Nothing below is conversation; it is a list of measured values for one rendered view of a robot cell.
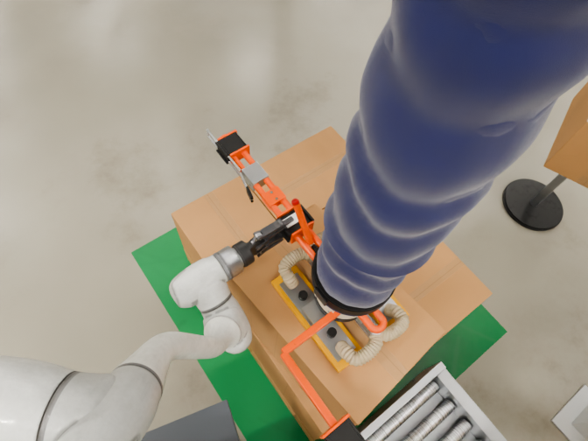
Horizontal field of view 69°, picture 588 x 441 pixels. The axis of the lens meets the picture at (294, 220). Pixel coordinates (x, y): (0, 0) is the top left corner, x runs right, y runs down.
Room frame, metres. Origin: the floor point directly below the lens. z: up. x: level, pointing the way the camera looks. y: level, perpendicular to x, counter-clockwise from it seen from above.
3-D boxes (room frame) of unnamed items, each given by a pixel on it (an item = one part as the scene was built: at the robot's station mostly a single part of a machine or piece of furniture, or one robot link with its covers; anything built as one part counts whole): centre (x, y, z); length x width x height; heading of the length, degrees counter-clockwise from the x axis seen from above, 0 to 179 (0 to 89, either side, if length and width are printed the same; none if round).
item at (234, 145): (0.89, 0.23, 1.21); 0.08 x 0.07 x 0.05; 44
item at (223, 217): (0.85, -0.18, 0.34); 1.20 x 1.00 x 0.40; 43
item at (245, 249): (0.52, 0.12, 1.20); 0.09 x 0.07 x 0.08; 133
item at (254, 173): (0.78, 0.15, 1.20); 0.07 x 0.07 x 0.04; 44
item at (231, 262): (0.47, 0.17, 1.20); 0.09 x 0.06 x 0.09; 43
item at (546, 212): (1.66, -1.57, 0.31); 0.40 x 0.40 x 0.62
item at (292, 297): (0.38, -0.11, 1.09); 0.34 x 0.10 x 0.05; 44
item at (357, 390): (0.45, -0.16, 0.87); 0.60 x 0.40 x 0.40; 49
